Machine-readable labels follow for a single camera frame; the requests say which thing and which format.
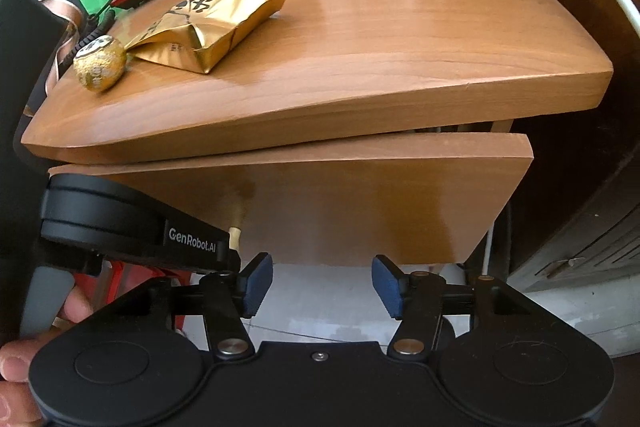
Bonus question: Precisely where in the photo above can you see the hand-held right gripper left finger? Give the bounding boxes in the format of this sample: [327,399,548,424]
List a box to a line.
[100,252,275,360]

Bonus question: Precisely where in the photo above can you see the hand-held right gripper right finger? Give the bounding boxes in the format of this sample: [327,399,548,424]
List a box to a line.
[371,254,541,360]

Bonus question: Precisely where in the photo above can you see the brass drawer knob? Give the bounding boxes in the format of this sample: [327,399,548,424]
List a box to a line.
[227,199,253,253]

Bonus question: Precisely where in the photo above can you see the gold foil ball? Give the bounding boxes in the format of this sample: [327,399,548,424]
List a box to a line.
[72,34,127,92]

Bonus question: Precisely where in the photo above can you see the puffed gold foil packet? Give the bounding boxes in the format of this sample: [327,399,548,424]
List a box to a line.
[124,0,292,75]

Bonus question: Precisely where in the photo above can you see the person's left hand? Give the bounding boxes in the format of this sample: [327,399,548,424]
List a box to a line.
[0,288,96,427]

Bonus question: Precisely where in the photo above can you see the red plastic bag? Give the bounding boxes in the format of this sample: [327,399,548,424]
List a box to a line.
[107,259,193,338]

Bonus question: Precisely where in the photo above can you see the black paper gift bag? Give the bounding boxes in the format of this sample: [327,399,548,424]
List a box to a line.
[0,0,83,348]

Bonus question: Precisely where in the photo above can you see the grey vent panel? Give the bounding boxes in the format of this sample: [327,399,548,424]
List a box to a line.
[510,187,640,358]

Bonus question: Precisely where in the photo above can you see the black coiled telephone cord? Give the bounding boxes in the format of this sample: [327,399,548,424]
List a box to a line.
[75,2,120,55]

